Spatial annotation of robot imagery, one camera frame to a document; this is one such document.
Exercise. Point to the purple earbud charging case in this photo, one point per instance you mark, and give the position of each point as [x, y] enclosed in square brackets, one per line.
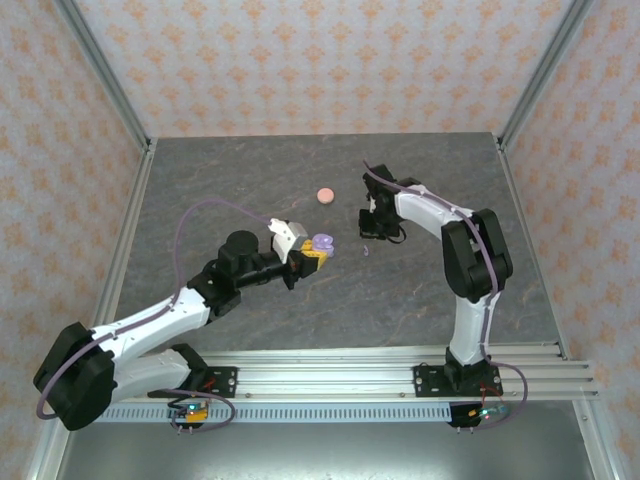
[324, 244]

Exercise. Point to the pink earbud charging case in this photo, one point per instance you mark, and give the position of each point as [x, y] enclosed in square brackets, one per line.
[325, 195]

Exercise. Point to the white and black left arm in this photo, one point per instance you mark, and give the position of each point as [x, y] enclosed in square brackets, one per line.
[150, 320]

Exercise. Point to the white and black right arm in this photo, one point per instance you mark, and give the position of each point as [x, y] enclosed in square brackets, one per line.
[475, 250]

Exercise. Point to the small electronics board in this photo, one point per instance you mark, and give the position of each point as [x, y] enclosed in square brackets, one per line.
[192, 412]
[482, 414]

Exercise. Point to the grey metal shelf plate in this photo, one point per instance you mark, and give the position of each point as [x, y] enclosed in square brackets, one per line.
[325, 455]

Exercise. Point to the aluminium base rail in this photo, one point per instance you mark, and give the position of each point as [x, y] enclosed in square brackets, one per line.
[325, 372]

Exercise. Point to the aluminium table side rail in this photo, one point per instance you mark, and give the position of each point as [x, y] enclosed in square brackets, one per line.
[125, 235]
[520, 200]

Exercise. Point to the aluminium frame post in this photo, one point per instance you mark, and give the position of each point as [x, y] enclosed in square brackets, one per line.
[45, 460]
[548, 65]
[102, 65]
[607, 460]

